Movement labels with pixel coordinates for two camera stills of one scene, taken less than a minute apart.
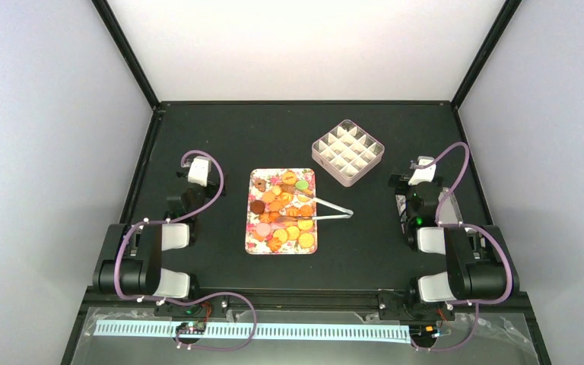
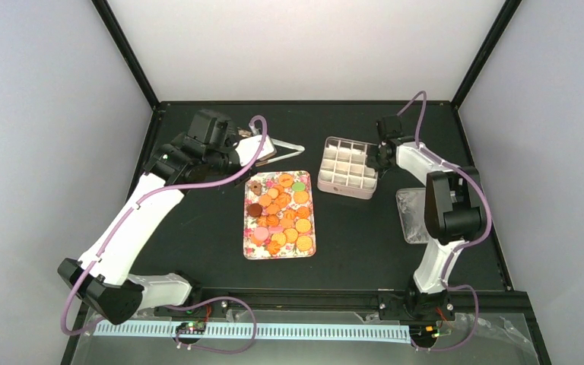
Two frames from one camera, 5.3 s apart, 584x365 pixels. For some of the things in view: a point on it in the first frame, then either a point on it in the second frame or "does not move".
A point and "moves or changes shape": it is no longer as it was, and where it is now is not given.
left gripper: x=211 y=191 -> x=229 y=136
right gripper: x=398 y=181 -> x=371 y=163
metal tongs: x=349 y=215 -> x=284 y=144
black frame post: x=122 y=40 does not move
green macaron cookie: x=302 y=185 does not move
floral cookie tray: x=281 y=207 does not move
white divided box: x=347 y=152 moves or changes shape
